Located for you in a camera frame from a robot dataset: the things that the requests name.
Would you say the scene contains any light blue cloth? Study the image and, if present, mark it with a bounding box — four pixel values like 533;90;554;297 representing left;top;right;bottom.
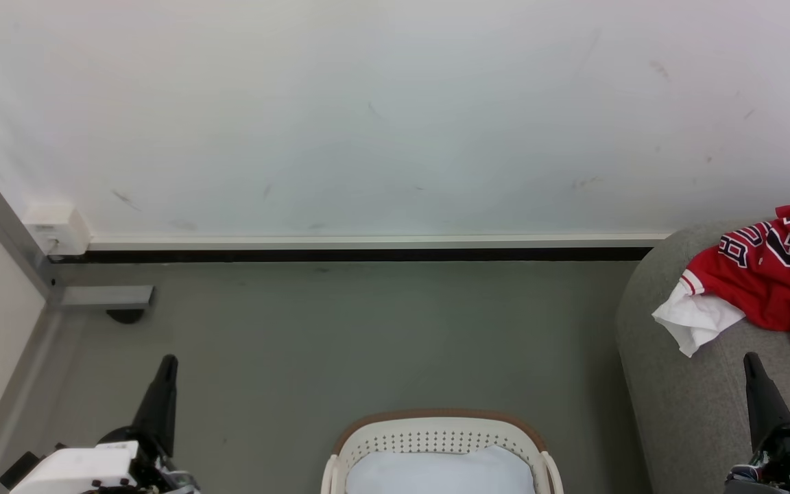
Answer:
345;445;537;494

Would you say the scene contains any grey metal partition foot bar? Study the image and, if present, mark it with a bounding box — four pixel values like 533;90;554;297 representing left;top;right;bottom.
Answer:
59;285;156;309

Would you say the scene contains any grey fabric sofa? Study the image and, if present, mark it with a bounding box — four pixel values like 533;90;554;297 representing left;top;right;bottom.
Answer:
616;220;790;494

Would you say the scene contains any grey metal partition post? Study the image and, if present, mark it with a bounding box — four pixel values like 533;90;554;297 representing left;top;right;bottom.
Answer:
0;161;64;307

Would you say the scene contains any red white basketball jersey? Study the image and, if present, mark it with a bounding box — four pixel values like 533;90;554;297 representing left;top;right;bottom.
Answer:
651;203;790;363

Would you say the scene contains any white perforated laundry basket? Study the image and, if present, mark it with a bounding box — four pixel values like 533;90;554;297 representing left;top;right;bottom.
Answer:
321;410;564;494

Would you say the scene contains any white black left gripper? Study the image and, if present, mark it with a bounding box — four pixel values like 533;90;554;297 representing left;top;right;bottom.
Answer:
0;354;198;494

